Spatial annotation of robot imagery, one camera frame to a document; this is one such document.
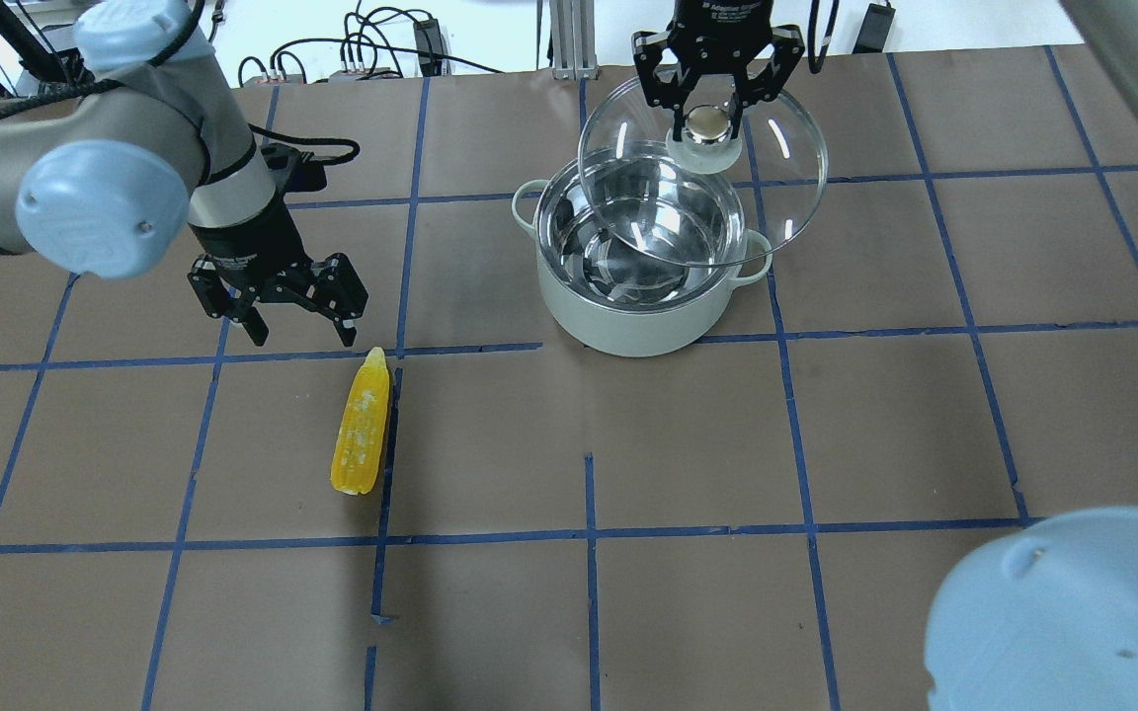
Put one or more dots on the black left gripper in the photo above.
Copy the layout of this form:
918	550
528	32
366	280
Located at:
245	244

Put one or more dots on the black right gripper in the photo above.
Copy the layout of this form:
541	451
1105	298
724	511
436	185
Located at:
719	17

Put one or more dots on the glass pot lid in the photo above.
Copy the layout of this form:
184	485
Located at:
707	168

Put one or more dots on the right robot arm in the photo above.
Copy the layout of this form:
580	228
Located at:
954	355

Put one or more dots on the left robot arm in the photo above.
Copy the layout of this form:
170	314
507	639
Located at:
100	178

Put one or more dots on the yellow corn cob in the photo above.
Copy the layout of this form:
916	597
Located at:
360	444

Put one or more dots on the pale green cooking pot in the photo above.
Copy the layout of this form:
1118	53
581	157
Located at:
637	257

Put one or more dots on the black power adapter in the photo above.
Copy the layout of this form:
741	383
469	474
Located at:
430	47

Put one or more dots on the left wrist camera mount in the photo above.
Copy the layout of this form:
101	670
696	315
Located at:
301	171

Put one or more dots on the aluminium frame post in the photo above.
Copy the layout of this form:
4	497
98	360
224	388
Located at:
573	40

